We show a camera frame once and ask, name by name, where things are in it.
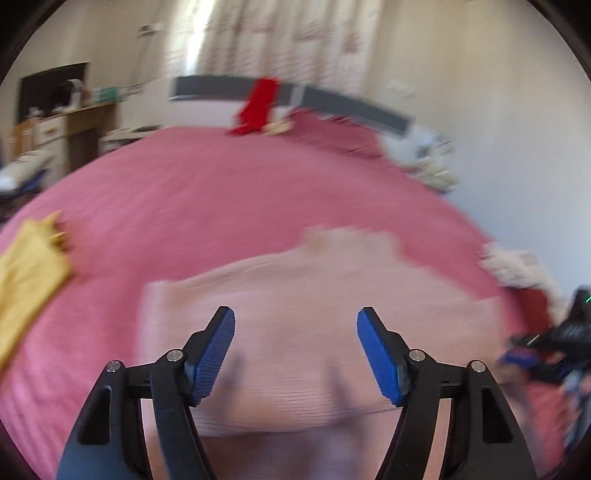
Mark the white fluffy garment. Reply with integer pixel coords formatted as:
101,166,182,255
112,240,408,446
480,242,568,325

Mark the grey headboard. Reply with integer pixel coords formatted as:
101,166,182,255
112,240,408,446
169,75,414,137

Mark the pink bed cover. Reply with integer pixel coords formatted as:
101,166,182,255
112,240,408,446
0,124,574,480

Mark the black television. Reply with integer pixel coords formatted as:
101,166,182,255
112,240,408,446
16,62,89,123

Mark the pink knitted sweater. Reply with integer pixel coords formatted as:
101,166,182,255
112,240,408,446
137,228,504,479

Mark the wooden desk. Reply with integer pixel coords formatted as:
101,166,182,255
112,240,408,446
9,103,117,181

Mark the white patterned curtain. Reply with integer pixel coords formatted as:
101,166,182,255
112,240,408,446
164,0,384,95

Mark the pink pillow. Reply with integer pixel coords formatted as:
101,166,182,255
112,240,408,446
287,109,384,159

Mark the yellow garment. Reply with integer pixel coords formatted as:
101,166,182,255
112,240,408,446
1,211,73,367

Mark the red garment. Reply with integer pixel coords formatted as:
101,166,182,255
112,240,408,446
229,78,279,136

